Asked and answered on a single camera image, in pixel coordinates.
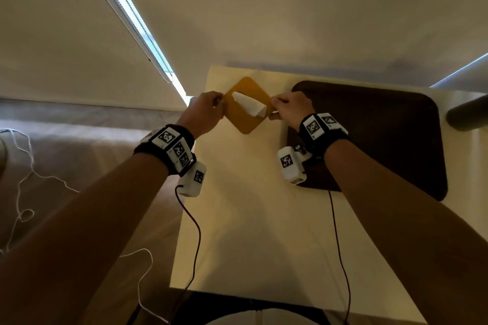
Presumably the dark grey cylinder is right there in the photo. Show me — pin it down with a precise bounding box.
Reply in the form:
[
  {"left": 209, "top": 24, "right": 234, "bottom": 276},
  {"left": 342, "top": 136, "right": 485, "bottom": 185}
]
[{"left": 446, "top": 94, "right": 488, "bottom": 132}]

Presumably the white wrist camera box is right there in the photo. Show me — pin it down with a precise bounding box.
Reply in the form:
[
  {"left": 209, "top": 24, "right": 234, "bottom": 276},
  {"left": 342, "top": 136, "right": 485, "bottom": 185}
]
[
  {"left": 177, "top": 161, "right": 207, "bottom": 198},
  {"left": 277, "top": 144, "right": 313, "bottom": 185}
]

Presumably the dark brown rounded tray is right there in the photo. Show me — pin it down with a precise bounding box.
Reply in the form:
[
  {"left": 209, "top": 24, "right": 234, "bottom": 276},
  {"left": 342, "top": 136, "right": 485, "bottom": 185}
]
[{"left": 286, "top": 80, "right": 448, "bottom": 202}]

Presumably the white thin cable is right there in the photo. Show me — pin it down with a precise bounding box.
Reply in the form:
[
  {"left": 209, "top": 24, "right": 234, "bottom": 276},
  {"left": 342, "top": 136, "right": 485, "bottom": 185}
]
[{"left": 0, "top": 128, "right": 170, "bottom": 324}]

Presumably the person's left forearm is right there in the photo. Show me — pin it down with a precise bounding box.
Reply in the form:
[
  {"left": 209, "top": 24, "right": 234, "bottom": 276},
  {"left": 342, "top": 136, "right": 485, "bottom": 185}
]
[{"left": 0, "top": 153, "right": 170, "bottom": 325}]

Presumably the yellow square tissue holder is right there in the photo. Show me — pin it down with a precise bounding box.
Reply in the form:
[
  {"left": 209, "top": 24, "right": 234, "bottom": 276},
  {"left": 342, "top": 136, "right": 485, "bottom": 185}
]
[{"left": 223, "top": 76, "right": 274, "bottom": 135}]

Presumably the black wristband with marker tags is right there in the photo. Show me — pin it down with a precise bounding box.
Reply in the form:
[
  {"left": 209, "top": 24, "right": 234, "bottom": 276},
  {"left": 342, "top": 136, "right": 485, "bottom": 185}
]
[
  {"left": 133, "top": 124, "right": 197, "bottom": 177},
  {"left": 298, "top": 112, "right": 349, "bottom": 158}
]

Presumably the black thin cable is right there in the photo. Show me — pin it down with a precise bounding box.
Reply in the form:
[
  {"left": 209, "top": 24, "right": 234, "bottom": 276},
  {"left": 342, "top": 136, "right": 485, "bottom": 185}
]
[
  {"left": 168, "top": 185, "right": 202, "bottom": 325},
  {"left": 328, "top": 190, "right": 351, "bottom": 325}
]

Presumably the white tissue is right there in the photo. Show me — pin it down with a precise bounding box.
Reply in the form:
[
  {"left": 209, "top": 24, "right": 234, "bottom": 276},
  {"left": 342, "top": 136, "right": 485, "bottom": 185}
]
[{"left": 232, "top": 91, "right": 267, "bottom": 118}]

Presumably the person's left hand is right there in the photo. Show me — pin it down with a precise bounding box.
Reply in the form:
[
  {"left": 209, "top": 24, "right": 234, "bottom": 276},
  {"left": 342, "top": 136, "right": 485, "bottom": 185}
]
[{"left": 176, "top": 91, "right": 225, "bottom": 139}]

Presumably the person's right hand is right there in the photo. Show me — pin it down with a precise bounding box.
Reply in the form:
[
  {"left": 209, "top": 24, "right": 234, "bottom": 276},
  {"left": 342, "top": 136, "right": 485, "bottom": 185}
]
[{"left": 268, "top": 91, "right": 316, "bottom": 132}]

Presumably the person's right forearm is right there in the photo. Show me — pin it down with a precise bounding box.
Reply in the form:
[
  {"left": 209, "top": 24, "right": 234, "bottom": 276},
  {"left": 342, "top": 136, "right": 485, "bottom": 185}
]
[{"left": 324, "top": 139, "right": 488, "bottom": 325}]

